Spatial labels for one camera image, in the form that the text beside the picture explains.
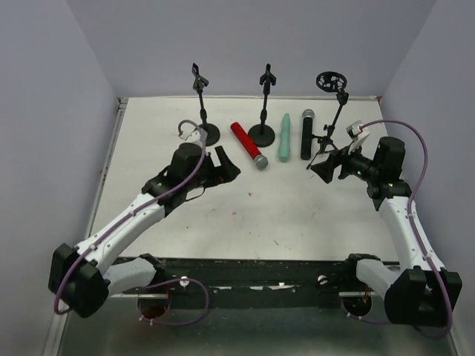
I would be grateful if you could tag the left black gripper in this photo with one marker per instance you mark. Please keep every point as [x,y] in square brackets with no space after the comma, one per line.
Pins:
[217,170]

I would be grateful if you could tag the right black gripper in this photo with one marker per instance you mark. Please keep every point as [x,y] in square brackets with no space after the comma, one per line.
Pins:
[341,165]

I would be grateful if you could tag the red rhinestone microphone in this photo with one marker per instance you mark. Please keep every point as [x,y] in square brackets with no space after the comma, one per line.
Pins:
[260,161]

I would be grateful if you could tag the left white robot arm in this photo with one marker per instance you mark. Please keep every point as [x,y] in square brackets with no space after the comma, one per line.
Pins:
[84,276]

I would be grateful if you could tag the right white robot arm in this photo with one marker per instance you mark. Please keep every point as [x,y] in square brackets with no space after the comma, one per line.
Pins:
[423,292]

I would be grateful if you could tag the left black round-base stand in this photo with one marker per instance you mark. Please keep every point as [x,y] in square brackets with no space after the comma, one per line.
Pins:
[213,132]

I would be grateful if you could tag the black round-base stand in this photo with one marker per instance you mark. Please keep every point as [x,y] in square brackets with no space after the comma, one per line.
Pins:
[213,132]
[262,134]

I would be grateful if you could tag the middle black round-base stand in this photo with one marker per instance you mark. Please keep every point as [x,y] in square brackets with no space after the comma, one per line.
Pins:
[262,134]

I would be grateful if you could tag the teal microphone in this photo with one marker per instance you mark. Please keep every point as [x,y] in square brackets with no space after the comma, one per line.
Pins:
[284,145]

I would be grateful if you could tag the black microphone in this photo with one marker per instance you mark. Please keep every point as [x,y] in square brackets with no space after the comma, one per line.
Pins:
[307,136]

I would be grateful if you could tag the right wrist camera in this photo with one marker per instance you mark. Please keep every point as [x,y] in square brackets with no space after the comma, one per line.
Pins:
[358,135]

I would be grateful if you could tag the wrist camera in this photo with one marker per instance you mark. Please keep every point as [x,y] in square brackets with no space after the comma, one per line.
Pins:
[358,135]
[192,136]

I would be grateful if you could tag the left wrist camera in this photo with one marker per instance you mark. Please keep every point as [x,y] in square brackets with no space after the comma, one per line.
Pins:
[192,136]

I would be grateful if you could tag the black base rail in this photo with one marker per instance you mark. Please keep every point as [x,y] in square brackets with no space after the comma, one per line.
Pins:
[250,284]

